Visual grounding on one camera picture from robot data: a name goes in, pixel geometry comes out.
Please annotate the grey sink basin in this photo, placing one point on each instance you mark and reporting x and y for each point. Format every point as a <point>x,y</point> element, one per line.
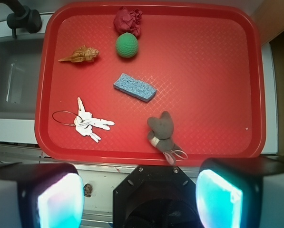
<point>19,75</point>

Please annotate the small brown debris lump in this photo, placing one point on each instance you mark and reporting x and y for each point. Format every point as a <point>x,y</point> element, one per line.
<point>88,189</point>

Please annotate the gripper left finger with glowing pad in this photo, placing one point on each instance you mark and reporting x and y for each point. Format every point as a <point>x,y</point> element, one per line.
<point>47,195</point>

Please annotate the grey plush toy animal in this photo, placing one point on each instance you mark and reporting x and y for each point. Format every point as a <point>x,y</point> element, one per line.
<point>160,137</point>

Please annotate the black faucet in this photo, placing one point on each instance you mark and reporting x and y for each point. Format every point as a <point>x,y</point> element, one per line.
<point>22,17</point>

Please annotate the brown conch seashell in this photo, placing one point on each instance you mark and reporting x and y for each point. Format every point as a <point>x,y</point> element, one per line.
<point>82,54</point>

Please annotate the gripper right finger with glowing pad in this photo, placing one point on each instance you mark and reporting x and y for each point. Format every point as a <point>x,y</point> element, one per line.
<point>241,193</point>

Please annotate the red plastic tray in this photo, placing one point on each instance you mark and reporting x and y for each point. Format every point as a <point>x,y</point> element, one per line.
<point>203,60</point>

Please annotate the green golf ball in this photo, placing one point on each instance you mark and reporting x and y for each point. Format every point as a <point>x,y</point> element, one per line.
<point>126,45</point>

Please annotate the blue sponge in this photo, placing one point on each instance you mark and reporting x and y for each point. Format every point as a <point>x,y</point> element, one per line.
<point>135,88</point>

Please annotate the crumpled red paper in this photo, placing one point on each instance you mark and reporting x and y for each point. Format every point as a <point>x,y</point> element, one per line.
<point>128,21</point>

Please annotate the silver keys on wire ring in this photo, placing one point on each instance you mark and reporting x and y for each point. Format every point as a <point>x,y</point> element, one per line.
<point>84,122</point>

